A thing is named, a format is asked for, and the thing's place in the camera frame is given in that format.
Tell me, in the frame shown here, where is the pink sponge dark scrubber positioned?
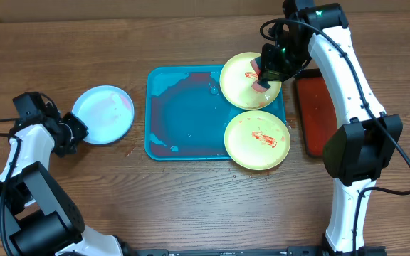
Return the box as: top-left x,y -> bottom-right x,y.
250,57 -> 270,93

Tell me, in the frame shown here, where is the light blue plate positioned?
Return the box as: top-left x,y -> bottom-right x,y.
72,85 -> 135,145

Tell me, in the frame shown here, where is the yellow-green plate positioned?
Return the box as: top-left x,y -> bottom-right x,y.
224,110 -> 290,171
219,52 -> 282,110

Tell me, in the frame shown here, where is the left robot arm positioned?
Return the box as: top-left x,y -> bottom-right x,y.
0,92 -> 132,255

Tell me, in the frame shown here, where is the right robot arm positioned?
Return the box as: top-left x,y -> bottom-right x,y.
253,0 -> 403,255

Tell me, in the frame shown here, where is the black red-lined tray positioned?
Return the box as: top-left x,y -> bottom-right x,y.
294,69 -> 337,158

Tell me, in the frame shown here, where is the teal plastic tray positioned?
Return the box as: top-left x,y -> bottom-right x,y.
144,65 -> 287,161

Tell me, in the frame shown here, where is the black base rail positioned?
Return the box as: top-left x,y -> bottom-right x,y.
130,246 -> 387,256

